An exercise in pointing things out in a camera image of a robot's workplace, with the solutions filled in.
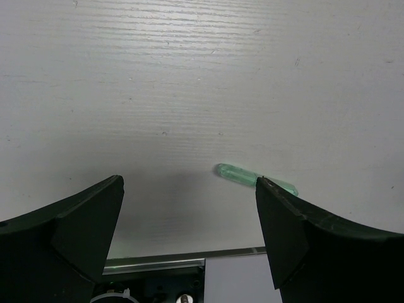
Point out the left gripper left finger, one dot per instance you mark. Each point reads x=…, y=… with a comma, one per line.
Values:
x=58, y=252

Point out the green translucent tube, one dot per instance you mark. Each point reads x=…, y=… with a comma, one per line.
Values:
x=249, y=178

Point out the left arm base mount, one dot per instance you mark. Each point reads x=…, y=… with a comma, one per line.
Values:
x=181, y=280

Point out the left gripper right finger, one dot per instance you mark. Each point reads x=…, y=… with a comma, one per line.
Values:
x=317, y=256

